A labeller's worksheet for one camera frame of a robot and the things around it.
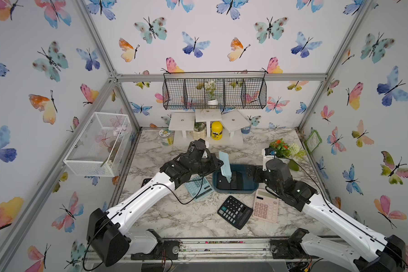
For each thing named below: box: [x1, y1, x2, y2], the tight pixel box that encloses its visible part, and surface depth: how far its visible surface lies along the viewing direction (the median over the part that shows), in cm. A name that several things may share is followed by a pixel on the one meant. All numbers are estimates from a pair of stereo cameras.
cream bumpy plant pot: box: [191, 121, 207, 140], surface depth 111 cm
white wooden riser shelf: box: [168, 108, 250, 147], surface depth 106 cm
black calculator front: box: [217, 195, 254, 231], surface depth 84 cm
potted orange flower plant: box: [269, 138, 308, 172], surface depth 92 cm
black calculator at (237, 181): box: [230, 171, 244, 190], surface depth 93 cm
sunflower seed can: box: [158, 128, 176, 146], surface depth 110 cm
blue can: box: [240, 126, 252, 135], surface depth 117 cm
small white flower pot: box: [204, 79, 219, 106], surface depth 95 cm
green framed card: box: [304, 129, 323, 153], surface depth 113 cm
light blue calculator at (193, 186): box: [184, 175, 215, 201], surface depth 92 cm
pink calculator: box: [252, 188, 280, 224], surface depth 85 cm
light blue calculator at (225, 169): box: [218, 150, 233, 184], surface depth 76 cm
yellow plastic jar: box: [211, 120, 223, 141], surface depth 109 cm
